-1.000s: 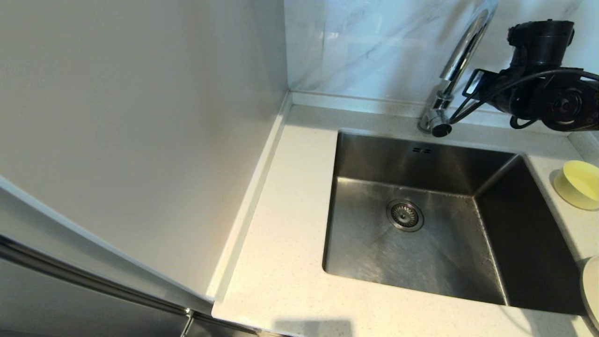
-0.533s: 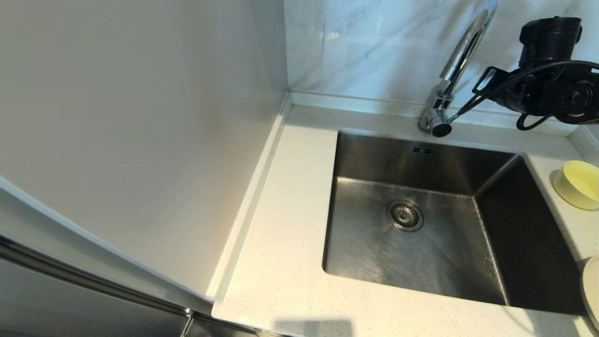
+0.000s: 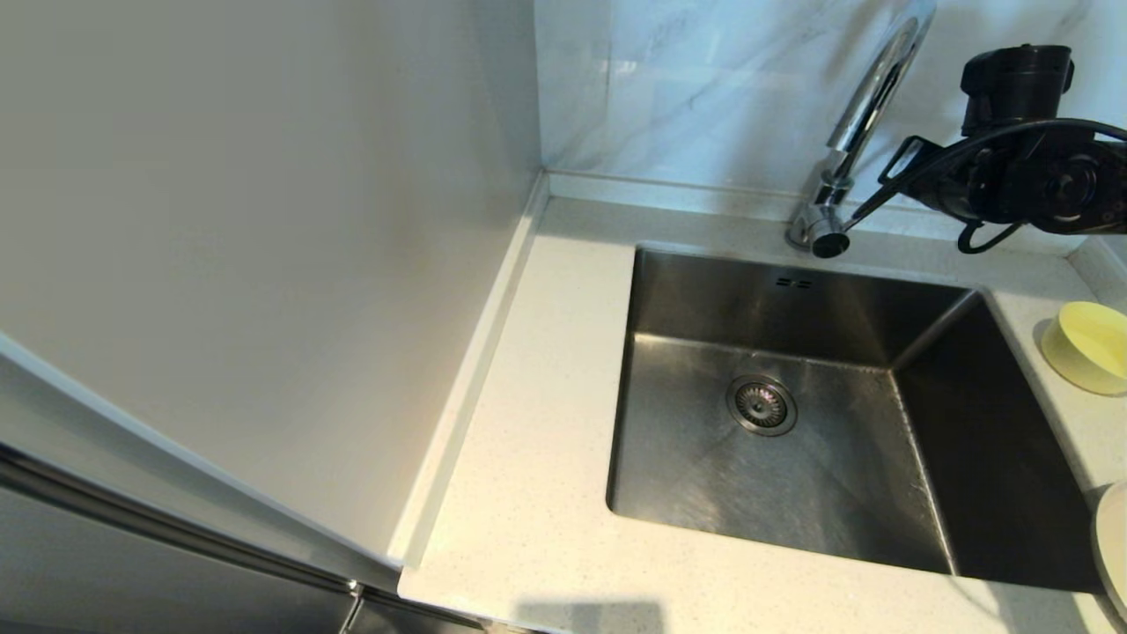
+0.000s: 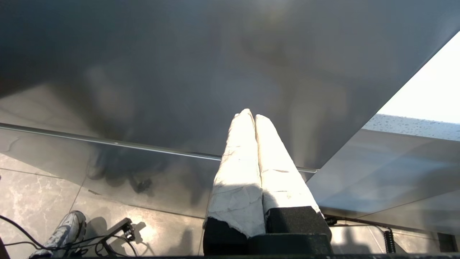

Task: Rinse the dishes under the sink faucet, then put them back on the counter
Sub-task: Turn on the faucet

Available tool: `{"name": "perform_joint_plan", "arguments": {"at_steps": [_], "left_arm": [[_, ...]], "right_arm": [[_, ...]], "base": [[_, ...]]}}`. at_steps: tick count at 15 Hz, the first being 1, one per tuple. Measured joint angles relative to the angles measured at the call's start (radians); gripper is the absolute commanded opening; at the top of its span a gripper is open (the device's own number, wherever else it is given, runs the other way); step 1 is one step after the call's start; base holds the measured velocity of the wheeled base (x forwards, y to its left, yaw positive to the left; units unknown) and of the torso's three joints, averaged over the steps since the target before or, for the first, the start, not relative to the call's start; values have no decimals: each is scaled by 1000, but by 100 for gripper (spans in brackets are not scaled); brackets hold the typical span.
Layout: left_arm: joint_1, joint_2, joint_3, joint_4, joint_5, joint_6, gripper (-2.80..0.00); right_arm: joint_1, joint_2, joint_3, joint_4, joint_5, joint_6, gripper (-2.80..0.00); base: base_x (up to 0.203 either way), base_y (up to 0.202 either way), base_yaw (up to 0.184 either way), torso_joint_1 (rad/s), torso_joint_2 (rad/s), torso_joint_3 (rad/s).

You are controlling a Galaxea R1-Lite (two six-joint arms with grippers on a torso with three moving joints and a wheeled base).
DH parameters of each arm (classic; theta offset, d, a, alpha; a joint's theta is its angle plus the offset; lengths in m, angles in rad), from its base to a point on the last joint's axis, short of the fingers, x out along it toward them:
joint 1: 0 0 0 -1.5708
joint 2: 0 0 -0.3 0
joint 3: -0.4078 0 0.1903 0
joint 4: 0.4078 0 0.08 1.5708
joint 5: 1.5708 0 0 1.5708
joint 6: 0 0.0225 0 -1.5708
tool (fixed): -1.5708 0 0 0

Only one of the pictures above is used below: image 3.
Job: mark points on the white ceramic plate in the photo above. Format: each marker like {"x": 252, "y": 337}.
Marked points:
{"x": 1113, "y": 555}

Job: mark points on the chrome gooseneck faucet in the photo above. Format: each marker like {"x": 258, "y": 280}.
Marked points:
{"x": 867, "y": 97}

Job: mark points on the round metal drain strainer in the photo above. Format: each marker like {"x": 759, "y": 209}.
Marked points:
{"x": 761, "y": 405}

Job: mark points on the yellow plastic bowl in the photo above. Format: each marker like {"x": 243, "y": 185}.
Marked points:
{"x": 1092, "y": 348}

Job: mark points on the tall cabinet with grey door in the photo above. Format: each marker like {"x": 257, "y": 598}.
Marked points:
{"x": 220, "y": 264}

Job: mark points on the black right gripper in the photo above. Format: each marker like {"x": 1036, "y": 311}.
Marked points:
{"x": 955, "y": 180}

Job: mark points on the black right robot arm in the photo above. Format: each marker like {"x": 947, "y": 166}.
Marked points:
{"x": 1017, "y": 84}

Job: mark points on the stainless steel sink basin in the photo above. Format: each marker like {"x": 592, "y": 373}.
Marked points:
{"x": 792, "y": 493}

